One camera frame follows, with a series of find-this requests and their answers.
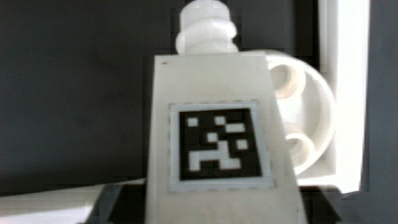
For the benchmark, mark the white L-shaped fence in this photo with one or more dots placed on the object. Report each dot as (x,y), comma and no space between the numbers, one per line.
(77,49)

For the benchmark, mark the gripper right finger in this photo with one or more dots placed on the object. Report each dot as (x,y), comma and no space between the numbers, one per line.
(326,211)

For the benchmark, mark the white stool leg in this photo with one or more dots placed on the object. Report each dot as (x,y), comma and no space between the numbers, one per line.
(221,179)

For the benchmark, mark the white round stool seat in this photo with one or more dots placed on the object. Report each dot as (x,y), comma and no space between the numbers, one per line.
(289,89)

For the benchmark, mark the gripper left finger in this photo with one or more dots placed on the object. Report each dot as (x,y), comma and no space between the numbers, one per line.
(104,205)

